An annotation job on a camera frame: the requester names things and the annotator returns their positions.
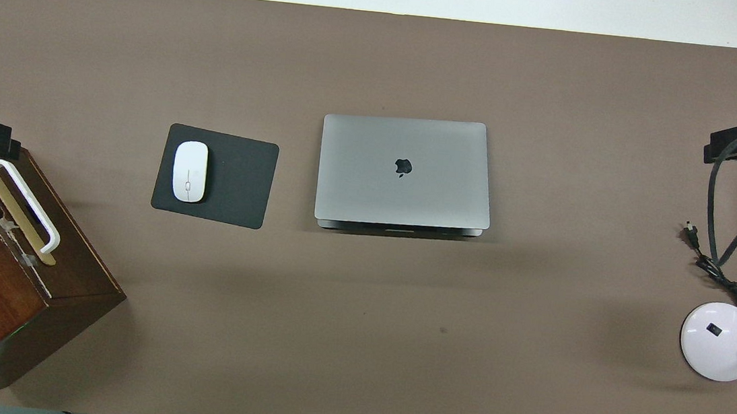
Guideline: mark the white desk lamp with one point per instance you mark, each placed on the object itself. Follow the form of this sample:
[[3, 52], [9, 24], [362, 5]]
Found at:
[[717, 342]]

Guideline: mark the white computer mouse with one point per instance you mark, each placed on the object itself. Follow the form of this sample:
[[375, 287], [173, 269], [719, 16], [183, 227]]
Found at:
[[190, 169]]

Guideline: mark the black mouse pad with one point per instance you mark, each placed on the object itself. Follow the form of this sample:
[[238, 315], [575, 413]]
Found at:
[[239, 181]]

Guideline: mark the brown table mat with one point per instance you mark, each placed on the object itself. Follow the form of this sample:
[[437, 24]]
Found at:
[[398, 318]]

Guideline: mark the grey Apple laptop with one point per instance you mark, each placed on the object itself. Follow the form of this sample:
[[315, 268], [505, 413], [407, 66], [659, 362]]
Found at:
[[357, 179]]

